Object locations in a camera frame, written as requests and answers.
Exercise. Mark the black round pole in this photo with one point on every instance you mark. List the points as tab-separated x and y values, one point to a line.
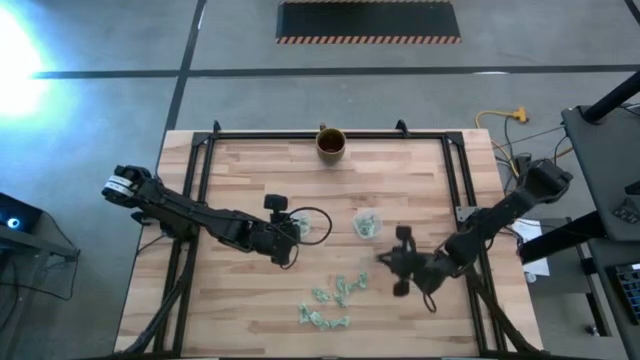
612	100

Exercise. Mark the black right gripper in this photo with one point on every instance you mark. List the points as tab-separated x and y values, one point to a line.
425	270

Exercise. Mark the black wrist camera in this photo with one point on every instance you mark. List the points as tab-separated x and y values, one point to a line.
404	233
276	202

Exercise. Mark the black desk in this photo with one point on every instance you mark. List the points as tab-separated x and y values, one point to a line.
605	165

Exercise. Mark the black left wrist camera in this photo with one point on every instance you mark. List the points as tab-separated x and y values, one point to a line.
276	202

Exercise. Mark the white paper sheet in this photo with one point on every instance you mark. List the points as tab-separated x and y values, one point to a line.
532	235

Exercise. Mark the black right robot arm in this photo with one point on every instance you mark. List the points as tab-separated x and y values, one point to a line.
500	212

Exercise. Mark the silver corner bracket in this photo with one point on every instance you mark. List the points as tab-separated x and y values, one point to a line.
465	213

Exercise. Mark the black box with blue light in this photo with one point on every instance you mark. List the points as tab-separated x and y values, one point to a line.
17	212

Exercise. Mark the black keyboard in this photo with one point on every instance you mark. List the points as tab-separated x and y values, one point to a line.
630	292

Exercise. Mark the clear plastic deli container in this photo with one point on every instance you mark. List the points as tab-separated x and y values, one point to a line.
306	224

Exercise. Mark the green glazed ceramic mug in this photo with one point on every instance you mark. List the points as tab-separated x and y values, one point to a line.
331	145

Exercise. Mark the black hazard-striped floor mat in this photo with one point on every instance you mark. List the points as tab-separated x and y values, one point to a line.
367	20

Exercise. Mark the black aluminium table frame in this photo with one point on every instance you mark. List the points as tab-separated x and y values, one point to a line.
325	135

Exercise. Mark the clear plastic bag of candies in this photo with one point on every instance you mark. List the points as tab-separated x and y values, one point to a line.
367	224

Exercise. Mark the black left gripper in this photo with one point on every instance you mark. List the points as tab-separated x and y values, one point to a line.
270	237

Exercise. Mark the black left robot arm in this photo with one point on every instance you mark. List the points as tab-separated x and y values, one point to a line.
175	212

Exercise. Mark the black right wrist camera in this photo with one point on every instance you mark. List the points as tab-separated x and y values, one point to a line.
404	233

